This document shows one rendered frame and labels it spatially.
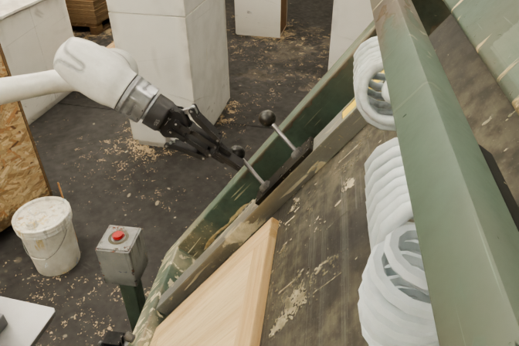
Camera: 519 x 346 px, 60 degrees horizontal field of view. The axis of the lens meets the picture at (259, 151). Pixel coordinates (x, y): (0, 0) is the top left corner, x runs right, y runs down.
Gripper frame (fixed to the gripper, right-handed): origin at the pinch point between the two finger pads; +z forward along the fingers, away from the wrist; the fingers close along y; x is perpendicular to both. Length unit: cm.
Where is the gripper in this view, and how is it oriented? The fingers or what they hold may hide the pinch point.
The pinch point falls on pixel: (228, 157)
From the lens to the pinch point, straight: 102.0
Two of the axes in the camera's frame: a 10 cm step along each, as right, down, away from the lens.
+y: 5.6, -6.3, -5.3
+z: 8.1, 5.4, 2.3
